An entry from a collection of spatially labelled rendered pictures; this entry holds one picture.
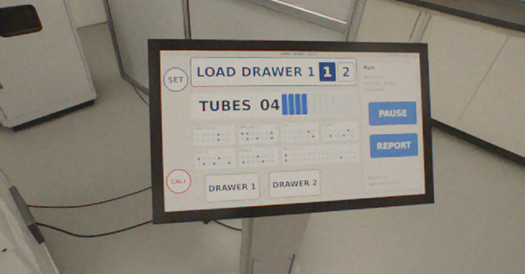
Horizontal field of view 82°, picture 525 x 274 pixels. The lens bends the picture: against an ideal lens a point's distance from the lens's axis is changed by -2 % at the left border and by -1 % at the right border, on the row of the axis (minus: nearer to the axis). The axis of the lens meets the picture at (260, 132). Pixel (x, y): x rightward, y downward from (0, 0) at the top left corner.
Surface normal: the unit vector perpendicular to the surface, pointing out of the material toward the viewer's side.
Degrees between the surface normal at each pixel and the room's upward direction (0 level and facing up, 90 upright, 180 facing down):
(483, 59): 90
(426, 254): 0
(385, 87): 50
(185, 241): 0
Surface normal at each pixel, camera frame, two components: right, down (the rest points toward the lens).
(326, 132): 0.15, -0.02
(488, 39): -0.66, 0.44
